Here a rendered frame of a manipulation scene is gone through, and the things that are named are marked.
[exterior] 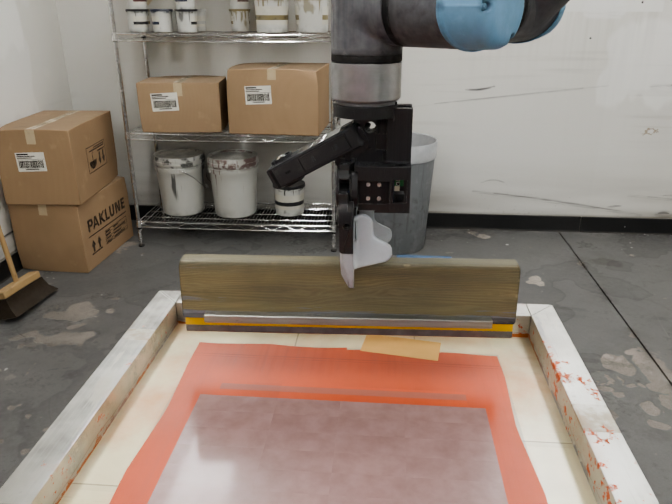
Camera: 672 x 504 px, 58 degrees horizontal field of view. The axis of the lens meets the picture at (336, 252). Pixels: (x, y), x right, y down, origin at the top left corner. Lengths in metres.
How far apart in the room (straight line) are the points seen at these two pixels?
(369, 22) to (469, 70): 3.31
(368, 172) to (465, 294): 0.19
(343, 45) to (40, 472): 0.50
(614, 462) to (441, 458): 0.16
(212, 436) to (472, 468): 0.28
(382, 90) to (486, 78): 3.31
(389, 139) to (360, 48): 0.10
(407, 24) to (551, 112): 3.48
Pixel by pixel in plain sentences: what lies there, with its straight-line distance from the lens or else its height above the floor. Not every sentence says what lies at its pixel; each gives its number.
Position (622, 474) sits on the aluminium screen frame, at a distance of 0.65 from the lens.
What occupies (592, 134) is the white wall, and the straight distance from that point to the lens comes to 4.15.
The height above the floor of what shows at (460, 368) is 0.95.
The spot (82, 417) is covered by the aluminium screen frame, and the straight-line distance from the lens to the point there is 0.71.
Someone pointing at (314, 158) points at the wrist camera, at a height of 1.24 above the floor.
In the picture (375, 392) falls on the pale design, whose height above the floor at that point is 0.96.
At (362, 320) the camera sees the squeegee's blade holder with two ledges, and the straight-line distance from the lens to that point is 0.73.
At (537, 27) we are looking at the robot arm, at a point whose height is 1.37.
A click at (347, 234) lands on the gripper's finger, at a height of 1.16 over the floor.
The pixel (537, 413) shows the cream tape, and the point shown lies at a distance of 0.76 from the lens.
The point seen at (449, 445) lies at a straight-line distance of 0.69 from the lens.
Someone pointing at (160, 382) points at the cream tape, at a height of 0.96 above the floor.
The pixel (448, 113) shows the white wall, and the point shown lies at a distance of 3.95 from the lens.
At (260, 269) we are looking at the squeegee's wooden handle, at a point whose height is 1.10.
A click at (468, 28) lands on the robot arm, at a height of 1.37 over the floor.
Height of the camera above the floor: 1.39
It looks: 22 degrees down
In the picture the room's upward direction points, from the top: straight up
